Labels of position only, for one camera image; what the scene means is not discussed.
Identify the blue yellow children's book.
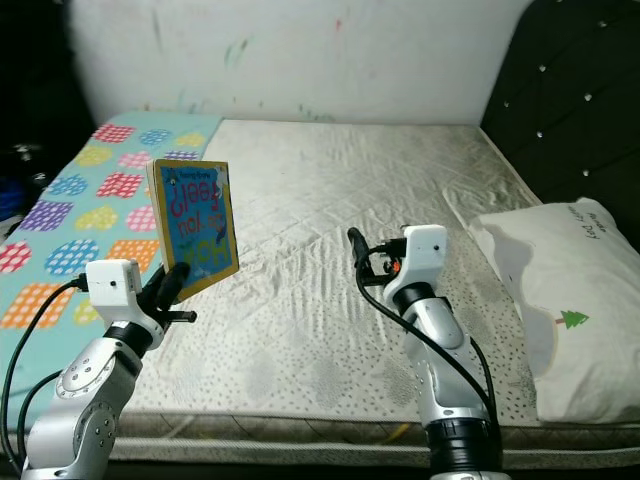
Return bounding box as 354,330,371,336
147,158,241,299

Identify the grey quilted mattress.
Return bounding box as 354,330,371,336
0,120,640,468

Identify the teal blanket with colourful shapes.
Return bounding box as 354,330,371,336
0,112,223,401

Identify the blue bag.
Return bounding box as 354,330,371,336
0,185,23,228

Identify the black tufted headboard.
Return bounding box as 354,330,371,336
480,0,640,216

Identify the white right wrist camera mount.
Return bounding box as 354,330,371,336
395,225,448,291

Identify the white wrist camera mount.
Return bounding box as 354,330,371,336
85,260,146,328
395,225,448,291

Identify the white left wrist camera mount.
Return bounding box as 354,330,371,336
85,260,146,328

